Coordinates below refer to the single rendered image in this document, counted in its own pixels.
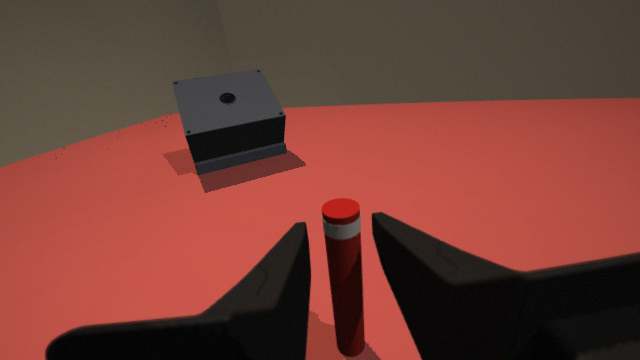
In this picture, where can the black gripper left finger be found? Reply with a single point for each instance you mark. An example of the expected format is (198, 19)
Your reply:
(262, 317)

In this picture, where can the red peg with white band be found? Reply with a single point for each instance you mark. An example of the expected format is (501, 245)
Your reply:
(341, 220)

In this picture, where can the dark grey sloped panel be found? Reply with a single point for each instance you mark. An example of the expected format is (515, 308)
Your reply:
(230, 119)

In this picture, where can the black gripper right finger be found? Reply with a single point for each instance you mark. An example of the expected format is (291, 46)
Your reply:
(459, 306)

